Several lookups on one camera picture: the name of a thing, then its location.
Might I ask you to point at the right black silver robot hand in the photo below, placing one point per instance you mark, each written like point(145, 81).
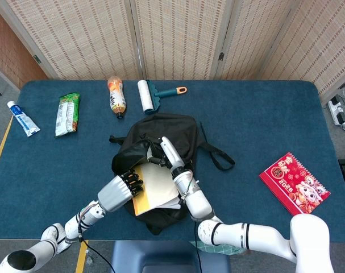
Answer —
point(172, 155)

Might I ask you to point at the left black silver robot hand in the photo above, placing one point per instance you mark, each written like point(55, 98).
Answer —
point(115, 193)

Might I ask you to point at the black backpack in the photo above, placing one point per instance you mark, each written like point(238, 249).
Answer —
point(175, 128)

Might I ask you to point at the yellow and white book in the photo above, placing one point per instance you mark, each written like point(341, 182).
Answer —
point(158, 187)

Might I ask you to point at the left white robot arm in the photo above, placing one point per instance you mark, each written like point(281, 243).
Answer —
point(50, 239)

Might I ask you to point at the teal lint roller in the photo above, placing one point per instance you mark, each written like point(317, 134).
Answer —
point(146, 96)

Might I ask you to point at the blue plastic chair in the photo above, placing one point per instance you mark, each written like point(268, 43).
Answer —
point(161, 256)

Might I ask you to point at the orange drink bottle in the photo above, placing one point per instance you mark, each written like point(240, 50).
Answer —
point(116, 95)

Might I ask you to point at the green white snack bag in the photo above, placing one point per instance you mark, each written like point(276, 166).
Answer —
point(66, 115)

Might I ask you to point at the blue felt table cover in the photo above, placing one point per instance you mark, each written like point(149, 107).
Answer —
point(260, 122)

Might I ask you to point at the green checkered cloth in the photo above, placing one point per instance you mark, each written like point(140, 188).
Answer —
point(232, 249)

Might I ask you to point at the woven folding screen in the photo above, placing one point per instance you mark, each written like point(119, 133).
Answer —
point(178, 37)

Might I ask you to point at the white blue toothpaste tube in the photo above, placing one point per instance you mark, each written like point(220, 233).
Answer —
point(23, 119)

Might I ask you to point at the red spiral desk calendar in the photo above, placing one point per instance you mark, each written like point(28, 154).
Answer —
point(294, 182)

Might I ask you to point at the white power strip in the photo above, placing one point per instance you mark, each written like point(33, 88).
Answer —
point(335, 112)

